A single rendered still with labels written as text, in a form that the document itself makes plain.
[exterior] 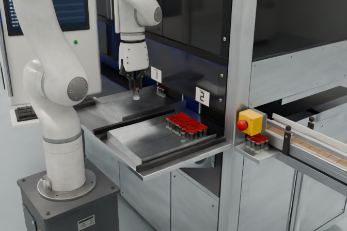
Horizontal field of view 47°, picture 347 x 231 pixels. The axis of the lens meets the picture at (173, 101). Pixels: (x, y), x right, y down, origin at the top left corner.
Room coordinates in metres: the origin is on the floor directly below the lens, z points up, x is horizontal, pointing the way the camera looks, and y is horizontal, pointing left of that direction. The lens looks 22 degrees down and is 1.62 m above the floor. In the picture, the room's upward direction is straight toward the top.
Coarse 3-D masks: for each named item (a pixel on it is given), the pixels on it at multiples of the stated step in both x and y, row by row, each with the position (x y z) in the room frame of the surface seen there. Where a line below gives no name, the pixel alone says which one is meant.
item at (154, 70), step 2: (152, 68) 1.82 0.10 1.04; (154, 68) 1.80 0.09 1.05; (152, 70) 1.82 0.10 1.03; (154, 70) 1.80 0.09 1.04; (156, 70) 1.79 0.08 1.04; (158, 70) 1.78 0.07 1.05; (152, 72) 1.82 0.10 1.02; (154, 72) 1.80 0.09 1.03; (158, 72) 1.78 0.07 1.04; (160, 72) 1.77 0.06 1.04; (152, 74) 1.82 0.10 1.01; (154, 74) 1.80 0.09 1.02; (158, 74) 1.78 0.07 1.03; (160, 74) 1.77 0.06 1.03; (152, 76) 1.82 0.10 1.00; (154, 76) 1.81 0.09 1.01; (158, 76) 1.78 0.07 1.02; (160, 76) 1.77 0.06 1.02; (152, 78) 1.82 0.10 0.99; (154, 78) 1.81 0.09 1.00; (158, 78) 1.78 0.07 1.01; (160, 78) 1.77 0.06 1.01; (156, 80) 1.79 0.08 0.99; (158, 80) 1.78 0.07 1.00; (160, 80) 1.77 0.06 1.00; (160, 82) 1.77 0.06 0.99
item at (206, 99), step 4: (196, 88) 1.55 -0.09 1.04; (196, 92) 1.55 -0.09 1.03; (204, 92) 1.51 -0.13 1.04; (208, 92) 1.49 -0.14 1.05; (196, 96) 1.55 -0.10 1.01; (204, 96) 1.51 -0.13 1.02; (208, 96) 1.49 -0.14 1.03; (196, 100) 1.55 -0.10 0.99; (204, 100) 1.51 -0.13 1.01; (208, 100) 1.49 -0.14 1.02; (204, 104) 1.51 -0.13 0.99; (208, 104) 1.49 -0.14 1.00
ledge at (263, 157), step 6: (240, 144) 1.37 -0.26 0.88; (234, 150) 1.36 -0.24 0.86; (240, 150) 1.33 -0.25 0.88; (246, 150) 1.33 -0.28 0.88; (264, 150) 1.33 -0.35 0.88; (270, 150) 1.33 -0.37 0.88; (276, 150) 1.33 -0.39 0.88; (246, 156) 1.31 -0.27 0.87; (252, 156) 1.28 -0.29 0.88; (258, 156) 1.28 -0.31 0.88; (264, 156) 1.28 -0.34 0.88; (270, 156) 1.29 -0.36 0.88; (276, 156) 1.31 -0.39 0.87; (258, 162) 1.26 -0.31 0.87
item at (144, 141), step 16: (176, 112) 1.60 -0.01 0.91; (128, 128) 1.46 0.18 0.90; (144, 128) 1.50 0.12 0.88; (160, 128) 1.50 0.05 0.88; (128, 144) 1.36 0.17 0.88; (144, 144) 1.36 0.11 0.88; (160, 144) 1.36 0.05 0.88; (176, 144) 1.36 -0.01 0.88; (192, 144) 1.32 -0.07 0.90; (144, 160) 1.20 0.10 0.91
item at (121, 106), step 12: (108, 96) 1.79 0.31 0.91; (120, 96) 1.82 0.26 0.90; (132, 96) 1.86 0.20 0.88; (144, 96) 1.86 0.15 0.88; (156, 96) 1.86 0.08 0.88; (108, 108) 1.64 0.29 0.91; (120, 108) 1.71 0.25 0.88; (132, 108) 1.71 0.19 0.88; (144, 108) 1.71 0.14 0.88; (156, 108) 1.64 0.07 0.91; (180, 108) 1.72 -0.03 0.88; (120, 120) 1.55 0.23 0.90
